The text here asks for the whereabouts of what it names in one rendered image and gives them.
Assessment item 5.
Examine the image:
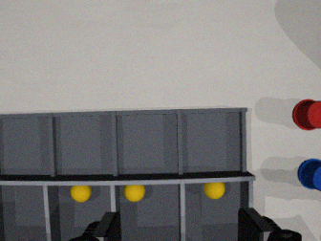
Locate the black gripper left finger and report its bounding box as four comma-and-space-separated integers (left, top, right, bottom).
69, 212, 121, 241

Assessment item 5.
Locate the yellow ball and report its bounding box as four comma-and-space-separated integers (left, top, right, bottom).
71, 186, 92, 203
203, 183, 225, 199
123, 185, 145, 202

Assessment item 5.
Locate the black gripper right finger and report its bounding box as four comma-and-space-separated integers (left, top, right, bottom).
238, 208, 302, 241

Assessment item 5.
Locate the blue plug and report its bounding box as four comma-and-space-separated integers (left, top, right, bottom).
297, 159, 321, 191

